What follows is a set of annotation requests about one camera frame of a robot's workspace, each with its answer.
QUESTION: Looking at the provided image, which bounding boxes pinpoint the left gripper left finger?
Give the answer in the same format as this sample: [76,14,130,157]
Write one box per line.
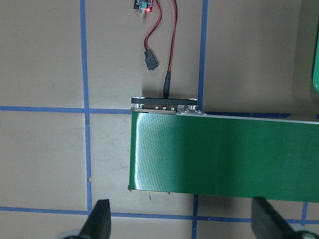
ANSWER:
[78,199,111,239]

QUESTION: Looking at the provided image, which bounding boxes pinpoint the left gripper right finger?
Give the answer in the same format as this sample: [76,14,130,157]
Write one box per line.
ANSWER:
[251,197,296,239]

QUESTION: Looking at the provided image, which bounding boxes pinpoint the green conveyor belt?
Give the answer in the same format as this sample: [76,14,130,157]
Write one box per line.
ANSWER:
[129,97,319,202]

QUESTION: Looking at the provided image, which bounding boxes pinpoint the red black power cable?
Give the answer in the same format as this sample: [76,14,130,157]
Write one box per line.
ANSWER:
[143,0,179,98]

